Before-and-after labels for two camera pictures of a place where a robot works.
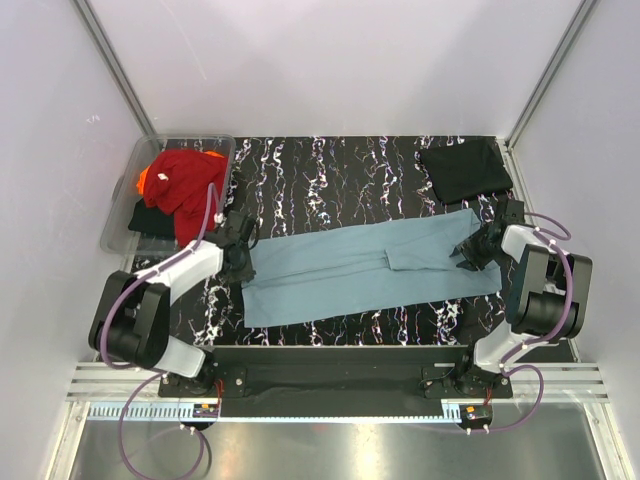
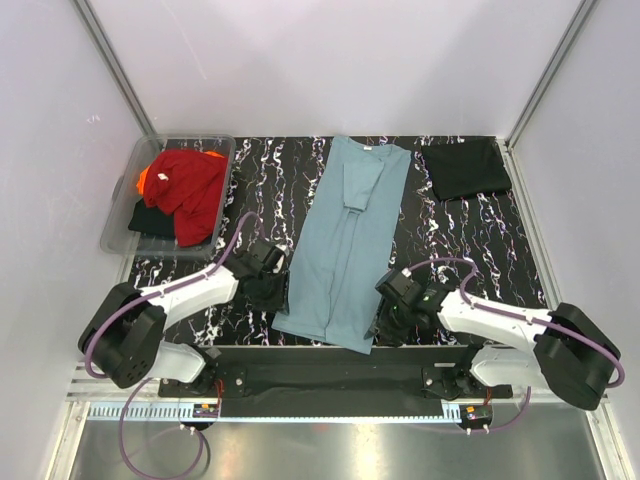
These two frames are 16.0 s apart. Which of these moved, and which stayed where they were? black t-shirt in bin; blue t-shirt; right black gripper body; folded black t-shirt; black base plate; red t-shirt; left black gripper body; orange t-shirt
Moved: left black gripper body; blue t-shirt; right black gripper body
Stayed: black base plate; red t-shirt; black t-shirt in bin; orange t-shirt; folded black t-shirt
